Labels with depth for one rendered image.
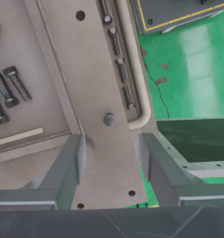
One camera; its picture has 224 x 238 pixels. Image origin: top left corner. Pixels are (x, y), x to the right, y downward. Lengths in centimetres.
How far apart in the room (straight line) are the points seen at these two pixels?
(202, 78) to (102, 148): 165
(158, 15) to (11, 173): 131
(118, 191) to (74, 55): 25
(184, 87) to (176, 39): 45
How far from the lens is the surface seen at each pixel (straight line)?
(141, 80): 38
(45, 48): 27
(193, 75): 183
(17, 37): 30
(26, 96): 28
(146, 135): 15
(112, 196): 34
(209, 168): 56
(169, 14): 144
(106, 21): 39
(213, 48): 193
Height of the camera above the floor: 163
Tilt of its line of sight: 75 degrees down
